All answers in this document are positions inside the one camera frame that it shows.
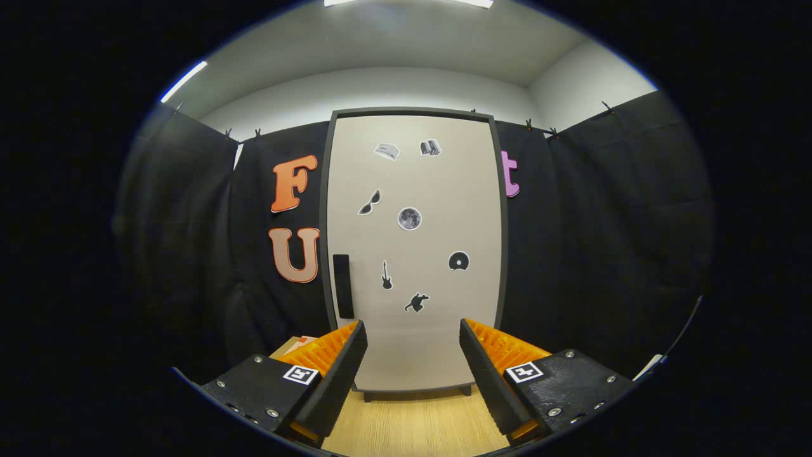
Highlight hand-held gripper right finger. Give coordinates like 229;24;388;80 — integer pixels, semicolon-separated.
459;318;635;445

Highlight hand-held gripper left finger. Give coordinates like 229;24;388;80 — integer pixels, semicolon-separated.
193;319;369;451

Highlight black door handle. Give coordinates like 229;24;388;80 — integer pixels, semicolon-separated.
332;254;355;320

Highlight grey shoe cabinet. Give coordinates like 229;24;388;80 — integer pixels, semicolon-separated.
319;107;510;403

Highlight stack of books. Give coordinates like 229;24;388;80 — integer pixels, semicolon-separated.
282;335;318;357

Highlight white printed board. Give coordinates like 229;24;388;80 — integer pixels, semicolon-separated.
633;354;665;381

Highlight black backdrop cloth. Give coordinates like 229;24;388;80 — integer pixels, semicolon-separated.
114;89;717;381

